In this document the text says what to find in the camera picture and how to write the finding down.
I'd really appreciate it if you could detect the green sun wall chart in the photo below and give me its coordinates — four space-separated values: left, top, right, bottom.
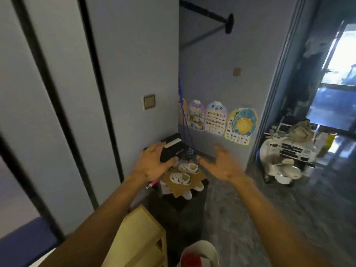
223 107 259 148

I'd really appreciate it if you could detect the blue picture grid wall chart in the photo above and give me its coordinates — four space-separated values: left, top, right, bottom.
204 101 229 137

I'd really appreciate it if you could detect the white toy car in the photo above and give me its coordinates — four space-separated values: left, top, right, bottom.
267 130 319 168

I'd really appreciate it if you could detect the red plastic bowl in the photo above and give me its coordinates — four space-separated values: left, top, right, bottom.
183 253 203 267

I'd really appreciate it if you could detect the brown cardboard sheet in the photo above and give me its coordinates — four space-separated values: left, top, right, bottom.
162 167 207 199

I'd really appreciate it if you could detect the white toy scooter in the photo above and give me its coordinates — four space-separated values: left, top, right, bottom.
259 139 316 189

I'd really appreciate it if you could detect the orange wall chart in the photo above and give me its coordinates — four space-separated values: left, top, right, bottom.
178 98 188 126

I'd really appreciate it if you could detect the beige bag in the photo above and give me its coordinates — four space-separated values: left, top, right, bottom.
289 119 315 144

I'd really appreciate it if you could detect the person's right hand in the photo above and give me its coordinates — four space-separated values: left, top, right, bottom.
197 144 248 184

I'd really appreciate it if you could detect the yellow container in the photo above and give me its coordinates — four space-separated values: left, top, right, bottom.
323 131 337 151

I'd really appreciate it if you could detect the bronze wall switch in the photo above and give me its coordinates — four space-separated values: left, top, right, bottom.
143 93 156 111

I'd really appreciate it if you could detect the person's right forearm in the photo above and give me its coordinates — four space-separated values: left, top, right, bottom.
232 175 334 267

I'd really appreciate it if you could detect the yellow wooden stool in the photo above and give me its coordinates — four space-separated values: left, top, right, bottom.
101 204 168 267

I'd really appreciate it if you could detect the person's left forearm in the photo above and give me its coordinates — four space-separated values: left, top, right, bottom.
39 172 157 267

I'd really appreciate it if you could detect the checkered cloth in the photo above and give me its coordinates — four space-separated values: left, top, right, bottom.
182 147 198 163

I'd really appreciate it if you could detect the black wall rod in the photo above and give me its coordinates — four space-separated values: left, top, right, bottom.
179 0 235 35

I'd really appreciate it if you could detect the glass door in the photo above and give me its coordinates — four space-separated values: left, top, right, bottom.
306 20 356 134

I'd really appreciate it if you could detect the purple wall chart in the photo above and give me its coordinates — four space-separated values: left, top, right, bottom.
187 99 207 132

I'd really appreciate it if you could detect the person's left hand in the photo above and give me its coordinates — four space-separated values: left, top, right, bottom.
131 141 179 183

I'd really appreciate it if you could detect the cream trash bin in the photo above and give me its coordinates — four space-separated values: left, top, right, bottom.
180 240 221 267

